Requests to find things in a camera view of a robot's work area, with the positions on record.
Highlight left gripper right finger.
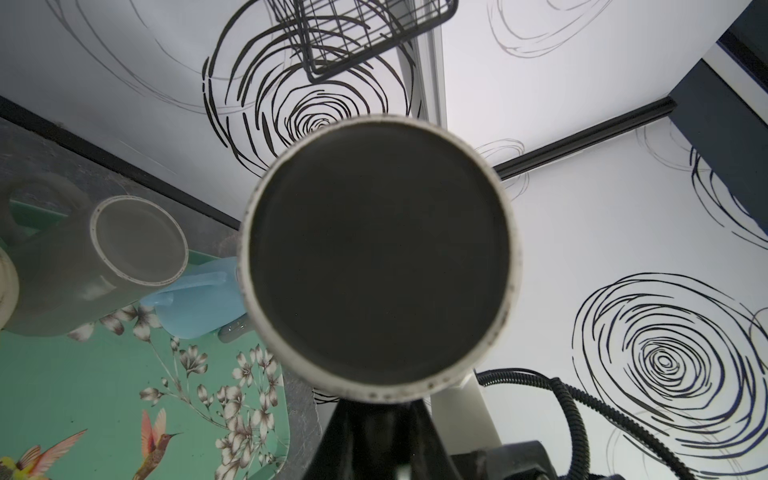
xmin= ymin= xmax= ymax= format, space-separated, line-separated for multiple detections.
xmin=383 ymin=400 xmax=461 ymax=480

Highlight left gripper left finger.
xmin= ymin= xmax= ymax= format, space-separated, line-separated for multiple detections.
xmin=303 ymin=400 xmax=384 ymax=480

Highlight black mug white interior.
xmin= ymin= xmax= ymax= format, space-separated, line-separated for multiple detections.
xmin=238 ymin=115 xmax=522 ymax=404

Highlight green floral tray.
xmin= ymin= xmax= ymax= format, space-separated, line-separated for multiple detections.
xmin=0 ymin=197 xmax=292 ymax=480

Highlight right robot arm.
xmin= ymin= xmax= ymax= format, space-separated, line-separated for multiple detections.
xmin=432 ymin=368 xmax=694 ymax=479

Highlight light blue mug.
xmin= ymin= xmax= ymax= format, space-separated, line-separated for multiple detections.
xmin=139 ymin=257 xmax=246 ymax=339

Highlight grey mug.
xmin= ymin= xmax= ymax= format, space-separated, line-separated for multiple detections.
xmin=1 ymin=173 xmax=188 ymax=337

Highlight beige mug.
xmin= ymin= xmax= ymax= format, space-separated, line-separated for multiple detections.
xmin=0 ymin=250 xmax=20 ymax=328

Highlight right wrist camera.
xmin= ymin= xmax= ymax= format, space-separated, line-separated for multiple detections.
xmin=429 ymin=371 xmax=502 ymax=455

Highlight black wire basket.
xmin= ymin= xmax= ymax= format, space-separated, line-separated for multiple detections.
xmin=267 ymin=0 xmax=459 ymax=83

